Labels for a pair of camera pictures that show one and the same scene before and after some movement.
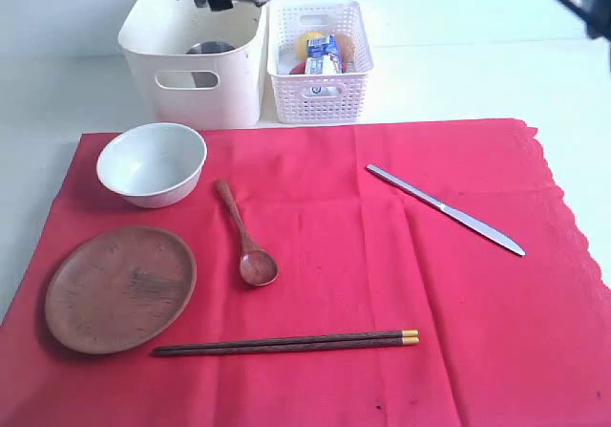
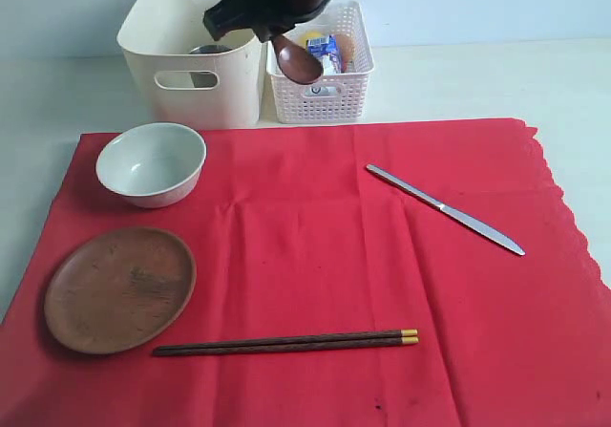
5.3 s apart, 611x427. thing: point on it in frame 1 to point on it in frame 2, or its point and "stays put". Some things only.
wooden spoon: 258,266 to 297,62
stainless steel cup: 206,79 stays put
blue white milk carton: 323,56 stays put
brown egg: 346,47 stays put
